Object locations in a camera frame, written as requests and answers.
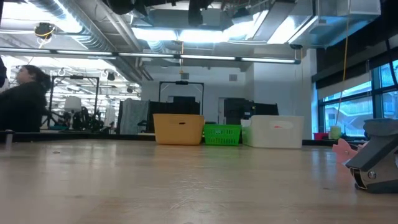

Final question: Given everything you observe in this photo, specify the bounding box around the pink staple remover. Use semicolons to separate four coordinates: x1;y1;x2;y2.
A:
331;138;359;165

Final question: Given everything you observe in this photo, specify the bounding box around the black overhead camera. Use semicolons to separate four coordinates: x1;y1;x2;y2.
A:
187;0;215;28

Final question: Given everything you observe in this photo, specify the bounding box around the black cabinet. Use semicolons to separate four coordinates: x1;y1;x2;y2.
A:
223;98;280;126

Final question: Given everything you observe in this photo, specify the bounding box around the yellow plastic bin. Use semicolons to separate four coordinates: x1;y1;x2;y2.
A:
152;113;205;146

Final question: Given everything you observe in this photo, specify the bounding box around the long LED light bar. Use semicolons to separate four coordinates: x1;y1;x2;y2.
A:
0;47;302;65

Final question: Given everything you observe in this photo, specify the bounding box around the black background rig frame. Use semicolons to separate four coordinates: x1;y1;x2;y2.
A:
158;80;205;116
47;75;101;130

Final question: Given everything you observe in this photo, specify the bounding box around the grey hanging cloth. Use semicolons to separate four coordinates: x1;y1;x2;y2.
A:
119;98;150;135

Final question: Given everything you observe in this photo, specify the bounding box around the white plastic bin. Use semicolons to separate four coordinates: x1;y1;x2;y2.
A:
241;115;305;149

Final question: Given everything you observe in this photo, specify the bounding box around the yellow hanging cable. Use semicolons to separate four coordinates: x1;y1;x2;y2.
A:
335;18;349;125

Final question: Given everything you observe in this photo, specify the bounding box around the person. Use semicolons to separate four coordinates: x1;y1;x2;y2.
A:
0;64;52;133

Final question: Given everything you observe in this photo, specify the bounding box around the black ceiling device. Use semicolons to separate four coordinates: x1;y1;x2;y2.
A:
33;22;57;40

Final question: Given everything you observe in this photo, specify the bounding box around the pale green cup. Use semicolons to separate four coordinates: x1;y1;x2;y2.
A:
329;125;343;141

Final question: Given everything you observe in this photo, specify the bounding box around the green plastic basket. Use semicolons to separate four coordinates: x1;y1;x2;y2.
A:
203;124;242;147

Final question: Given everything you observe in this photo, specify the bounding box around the silver post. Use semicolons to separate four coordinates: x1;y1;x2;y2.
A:
4;129;14;147

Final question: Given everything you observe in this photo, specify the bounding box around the black table frame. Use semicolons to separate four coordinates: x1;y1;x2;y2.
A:
0;130;368;147

